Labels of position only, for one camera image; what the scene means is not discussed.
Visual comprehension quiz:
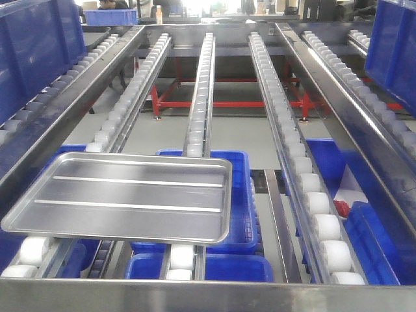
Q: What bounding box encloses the blue bin below right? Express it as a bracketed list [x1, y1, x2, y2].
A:
[302, 140, 415, 286]

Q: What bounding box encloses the blue bin below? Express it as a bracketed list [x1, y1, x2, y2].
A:
[129, 148, 258, 255]
[302, 140, 415, 286]

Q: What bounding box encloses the large blue crate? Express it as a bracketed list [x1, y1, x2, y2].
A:
[365, 1, 415, 116]
[1, 1, 86, 122]

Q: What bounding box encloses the left white roller track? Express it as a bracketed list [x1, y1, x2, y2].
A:
[1, 33, 172, 278]

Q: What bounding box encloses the blue bin front centre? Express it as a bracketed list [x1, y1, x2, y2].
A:
[124, 253, 274, 282]

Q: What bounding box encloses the red metal frame stand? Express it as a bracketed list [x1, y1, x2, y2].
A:
[149, 57, 404, 120]

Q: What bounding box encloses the white roller track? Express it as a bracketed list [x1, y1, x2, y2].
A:
[1, 33, 172, 278]
[248, 32, 368, 285]
[160, 32, 216, 281]

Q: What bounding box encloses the steel divider rail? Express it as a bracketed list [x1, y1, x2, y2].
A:
[276, 23, 415, 226]
[0, 25, 146, 209]

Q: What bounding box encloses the left steel divider rail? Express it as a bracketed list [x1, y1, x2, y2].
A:
[0, 25, 146, 209]

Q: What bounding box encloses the large blue crate right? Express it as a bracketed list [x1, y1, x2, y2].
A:
[365, 1, 415, 116]

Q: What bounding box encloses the blue crate in background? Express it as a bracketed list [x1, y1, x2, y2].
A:
[84, 9, 138, 26]

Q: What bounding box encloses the lower steel rail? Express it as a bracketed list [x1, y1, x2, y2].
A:
[263, 170, 302, 283]

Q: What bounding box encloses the right steel divider rail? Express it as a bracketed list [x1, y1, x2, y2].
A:
[276, 23, 415, 226]

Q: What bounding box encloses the blue bin below centre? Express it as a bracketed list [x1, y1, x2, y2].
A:
[129, 148, 258, 255]

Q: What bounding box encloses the front steel frame bar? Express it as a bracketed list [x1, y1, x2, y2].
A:
[1, 278, 415, 311]

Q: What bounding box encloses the silver metal tray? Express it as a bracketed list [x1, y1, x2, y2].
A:
[1, 152, 233, 245]

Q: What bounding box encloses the far right edge roller track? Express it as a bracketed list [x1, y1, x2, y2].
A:
[347, 29, 371, 57]

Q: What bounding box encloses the right white roller track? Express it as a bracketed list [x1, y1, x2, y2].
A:
[248, 32, 368, 285]

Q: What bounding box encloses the orange bottle in background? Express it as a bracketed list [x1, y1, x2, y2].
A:
[155, 5, 163, 25]

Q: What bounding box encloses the white bottle red cap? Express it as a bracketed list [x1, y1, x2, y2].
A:
[333, 188, 369, 218]

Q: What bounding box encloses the far left grey roller track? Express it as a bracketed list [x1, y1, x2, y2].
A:
[1, 33, 119, 146]

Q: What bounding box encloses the large blue crate left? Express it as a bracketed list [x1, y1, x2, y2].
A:
[1, 1, 86, 122]

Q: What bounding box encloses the dark tray far left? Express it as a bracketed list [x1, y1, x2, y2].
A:
[82, 25, 111, 52]

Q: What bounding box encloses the middle white roller track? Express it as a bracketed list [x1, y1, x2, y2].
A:
[160, 32, 216, 281]

